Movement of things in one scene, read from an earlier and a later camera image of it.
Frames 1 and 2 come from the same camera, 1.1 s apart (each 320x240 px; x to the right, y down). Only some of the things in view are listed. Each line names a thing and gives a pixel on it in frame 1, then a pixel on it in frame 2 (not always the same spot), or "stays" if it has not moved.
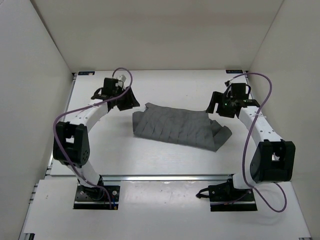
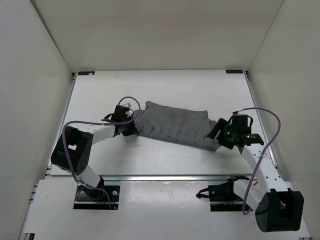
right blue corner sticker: x=234 y=71 stays
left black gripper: x=131 y=101 to x=132 y=131
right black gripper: x=215 y=99 to x=221 y=125
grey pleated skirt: x=178 y=125 stays
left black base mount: x=97 y=198 stays
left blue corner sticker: x=86 y=73 stays
